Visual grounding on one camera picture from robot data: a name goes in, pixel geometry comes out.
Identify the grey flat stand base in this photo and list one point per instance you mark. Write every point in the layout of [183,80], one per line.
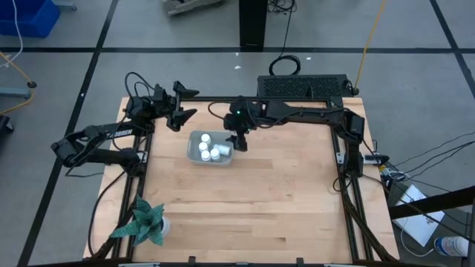
[15,92]

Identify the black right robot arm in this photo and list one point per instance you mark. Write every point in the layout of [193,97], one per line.
[308,111]

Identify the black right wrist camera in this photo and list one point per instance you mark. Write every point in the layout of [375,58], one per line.
[241,109]

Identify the white bottle blue label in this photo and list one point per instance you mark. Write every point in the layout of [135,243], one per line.
[451,246]

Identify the small black control box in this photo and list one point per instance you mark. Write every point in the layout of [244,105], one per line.
[376,158]

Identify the black metal beam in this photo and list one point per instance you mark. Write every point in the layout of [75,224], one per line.
[430,202]

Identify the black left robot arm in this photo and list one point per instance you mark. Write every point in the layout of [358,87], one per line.
[92,133]

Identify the green plant in white pot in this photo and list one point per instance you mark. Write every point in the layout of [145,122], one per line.
[146,224]

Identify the black perforated computer case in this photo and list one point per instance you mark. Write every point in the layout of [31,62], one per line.
[302,86]

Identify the grey floor object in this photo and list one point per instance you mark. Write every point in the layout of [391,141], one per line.
[65,4]

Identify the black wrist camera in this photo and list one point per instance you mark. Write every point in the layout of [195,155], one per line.
[139,107]
[241,109]

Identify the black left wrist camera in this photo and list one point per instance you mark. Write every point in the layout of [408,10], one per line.
[139,107]

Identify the white laptop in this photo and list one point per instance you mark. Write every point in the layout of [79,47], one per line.
[419,226]

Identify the cluttered power strip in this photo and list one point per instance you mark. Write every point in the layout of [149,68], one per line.
[389,175]

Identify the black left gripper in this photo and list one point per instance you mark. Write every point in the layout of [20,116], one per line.
[163,105]

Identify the blue plastic bin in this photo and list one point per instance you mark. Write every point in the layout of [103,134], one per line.
[27,16]

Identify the grey plastic basket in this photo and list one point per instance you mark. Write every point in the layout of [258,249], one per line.
[193,154]

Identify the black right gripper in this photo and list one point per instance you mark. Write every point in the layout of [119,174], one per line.
[239,127]

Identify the black frame clamp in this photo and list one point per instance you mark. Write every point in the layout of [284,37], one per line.
[191,260]
[300,261]

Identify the black upright pillar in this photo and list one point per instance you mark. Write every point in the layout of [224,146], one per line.
[253,22]

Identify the black floor object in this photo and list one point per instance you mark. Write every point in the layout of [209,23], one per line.
[4,124]

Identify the grey cart base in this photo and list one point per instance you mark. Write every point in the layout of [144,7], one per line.
[189,5]

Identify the black aluminium table frame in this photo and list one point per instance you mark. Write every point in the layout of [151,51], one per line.
[208,99]

